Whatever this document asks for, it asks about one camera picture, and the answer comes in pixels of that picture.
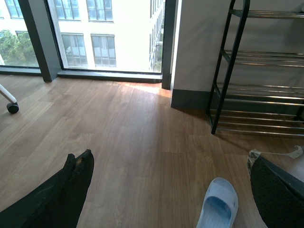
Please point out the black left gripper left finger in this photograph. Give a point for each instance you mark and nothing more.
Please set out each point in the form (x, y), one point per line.
(56, 203)

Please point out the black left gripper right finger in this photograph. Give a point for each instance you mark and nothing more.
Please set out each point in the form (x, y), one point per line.
(278, 195)

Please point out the light blue slide slipper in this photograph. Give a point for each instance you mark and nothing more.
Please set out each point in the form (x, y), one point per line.
(220, 205)

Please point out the black metal shoe rack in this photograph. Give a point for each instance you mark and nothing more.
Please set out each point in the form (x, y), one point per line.
(258, 84)

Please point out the beige chair with castors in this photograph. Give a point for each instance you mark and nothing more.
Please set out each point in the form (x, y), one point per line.
(12, 106)

